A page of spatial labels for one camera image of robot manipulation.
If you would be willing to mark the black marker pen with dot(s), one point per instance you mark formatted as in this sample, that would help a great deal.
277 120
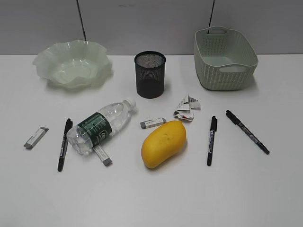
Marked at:
237 122
213 129
68 126

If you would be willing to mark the grey white eraser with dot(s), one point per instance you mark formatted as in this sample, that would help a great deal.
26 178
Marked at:
152 123
34 139
103 156

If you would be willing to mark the yellow mango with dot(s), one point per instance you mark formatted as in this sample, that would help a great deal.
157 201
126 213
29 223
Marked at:
163 143

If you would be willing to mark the centre grey white eraser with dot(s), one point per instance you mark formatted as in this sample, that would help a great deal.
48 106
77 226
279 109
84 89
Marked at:
152 123

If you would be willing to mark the waste paper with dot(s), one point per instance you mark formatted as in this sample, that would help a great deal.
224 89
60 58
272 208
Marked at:
184 110

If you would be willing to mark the green plastic basket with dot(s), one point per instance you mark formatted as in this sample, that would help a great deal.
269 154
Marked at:
224 59

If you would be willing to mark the black mesh pen holder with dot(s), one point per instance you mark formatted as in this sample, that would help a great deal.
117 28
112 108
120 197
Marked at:
150 74

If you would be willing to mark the clear plastic water bottle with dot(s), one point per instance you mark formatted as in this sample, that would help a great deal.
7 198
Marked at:
107 121

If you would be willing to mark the lower grey white eraser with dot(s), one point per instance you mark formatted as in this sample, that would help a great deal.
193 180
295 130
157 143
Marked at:
103 156

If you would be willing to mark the green wavy glass plate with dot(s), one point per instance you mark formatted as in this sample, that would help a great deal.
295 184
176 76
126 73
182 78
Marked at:
74 64

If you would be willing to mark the left grey white eraser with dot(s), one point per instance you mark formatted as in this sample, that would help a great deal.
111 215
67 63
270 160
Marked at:
34 139

